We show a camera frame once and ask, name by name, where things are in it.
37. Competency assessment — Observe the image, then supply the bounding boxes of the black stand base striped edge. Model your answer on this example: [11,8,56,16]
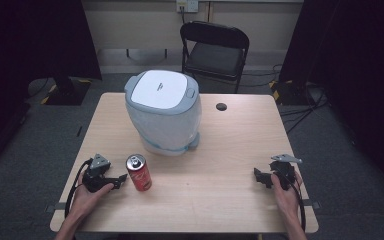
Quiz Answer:
[268,79,316,108]
[40,76,93,107]

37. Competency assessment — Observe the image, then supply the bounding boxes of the person's left hand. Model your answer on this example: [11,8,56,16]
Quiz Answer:
[69,171,115,218]

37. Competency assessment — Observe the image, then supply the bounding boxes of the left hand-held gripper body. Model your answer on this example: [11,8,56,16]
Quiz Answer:
[81,153,116,194]

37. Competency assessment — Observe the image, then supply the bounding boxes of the grey metal table bracket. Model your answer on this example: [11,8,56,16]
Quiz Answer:
[44,201,68,214]
[301,199,321,211]

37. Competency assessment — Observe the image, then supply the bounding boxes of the black curtain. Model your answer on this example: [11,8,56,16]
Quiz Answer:
[278,0,384,201]
[0,0,103,175]

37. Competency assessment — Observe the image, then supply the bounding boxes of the white and grey lidded trash bin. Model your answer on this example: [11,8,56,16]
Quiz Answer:
[123,69,203,157]

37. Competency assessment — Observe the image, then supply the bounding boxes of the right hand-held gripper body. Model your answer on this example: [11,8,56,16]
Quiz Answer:
[268,153,304,191]

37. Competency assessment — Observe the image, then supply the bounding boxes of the black floor cables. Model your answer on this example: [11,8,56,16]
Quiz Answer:
[239,63,332,135]

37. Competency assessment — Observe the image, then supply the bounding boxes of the white wall socket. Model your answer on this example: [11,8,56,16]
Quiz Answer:
[175,0,200,14]

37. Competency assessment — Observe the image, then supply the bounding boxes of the black folding chair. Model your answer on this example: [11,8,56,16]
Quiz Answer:
[179,20,250,95]

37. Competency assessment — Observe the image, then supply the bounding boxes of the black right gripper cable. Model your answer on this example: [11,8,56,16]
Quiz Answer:
[279,165,307,233]

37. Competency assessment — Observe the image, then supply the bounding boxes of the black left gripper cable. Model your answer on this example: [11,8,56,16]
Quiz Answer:
[64,158,94,219]

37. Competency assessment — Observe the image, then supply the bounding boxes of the red drink can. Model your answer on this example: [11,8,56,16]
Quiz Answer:
[125,153,153,192]

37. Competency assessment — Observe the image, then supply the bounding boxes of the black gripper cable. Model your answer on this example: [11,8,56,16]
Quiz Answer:
[64,158,94,219]
[279,165,307,233]

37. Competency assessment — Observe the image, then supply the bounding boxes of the person's right hand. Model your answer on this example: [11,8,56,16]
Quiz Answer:
[270,169,304,218]

